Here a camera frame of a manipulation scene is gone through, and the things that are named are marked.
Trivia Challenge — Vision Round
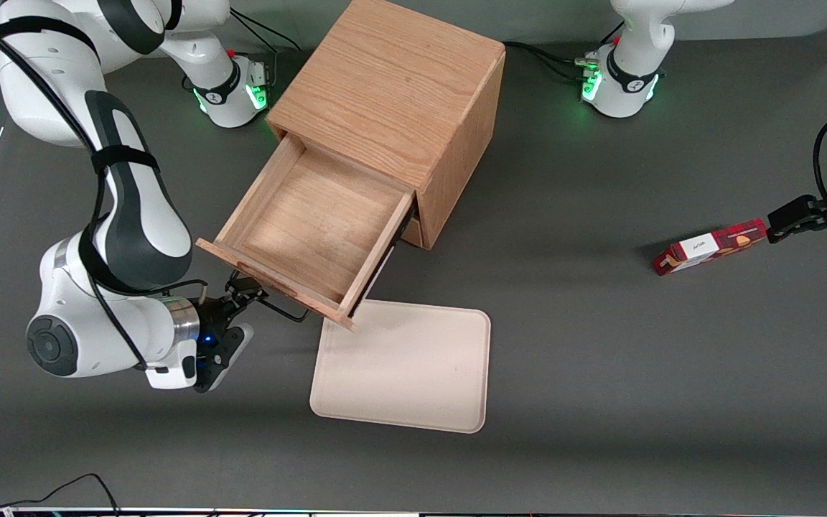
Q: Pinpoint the black arm base cable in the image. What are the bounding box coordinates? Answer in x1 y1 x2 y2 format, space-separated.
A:
505 40 601 84
229 7 301 52

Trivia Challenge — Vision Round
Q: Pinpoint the beige plastic tray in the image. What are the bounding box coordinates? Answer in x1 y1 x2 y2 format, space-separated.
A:
309 299 492 434

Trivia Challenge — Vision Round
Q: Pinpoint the oak wooden drawer cabinet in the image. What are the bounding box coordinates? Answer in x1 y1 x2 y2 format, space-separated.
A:
266 0 506 251

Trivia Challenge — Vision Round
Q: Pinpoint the red tartan shortbread box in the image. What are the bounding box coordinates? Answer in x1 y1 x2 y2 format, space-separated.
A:
653 218 770 277

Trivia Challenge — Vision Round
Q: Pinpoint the thin black table-edge cable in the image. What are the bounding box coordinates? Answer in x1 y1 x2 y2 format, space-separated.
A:
0 473 121 517

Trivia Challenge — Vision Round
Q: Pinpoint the wooden drawer with wire handle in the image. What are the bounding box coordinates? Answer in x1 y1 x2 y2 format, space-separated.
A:
399 214 427 249
196 133 416 331

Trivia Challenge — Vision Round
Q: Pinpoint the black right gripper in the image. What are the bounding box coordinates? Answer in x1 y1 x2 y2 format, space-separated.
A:
195 277 265 393

